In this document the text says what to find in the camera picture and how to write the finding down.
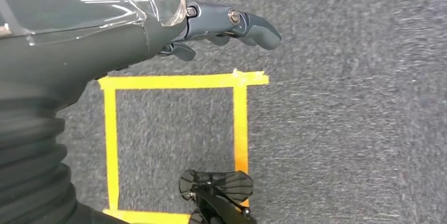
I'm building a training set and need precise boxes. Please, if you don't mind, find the yellow floor tape square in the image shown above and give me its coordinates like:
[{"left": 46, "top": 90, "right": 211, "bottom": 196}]
[{"left": 98, "top": 70, "right": 270, "bottom": 224}]

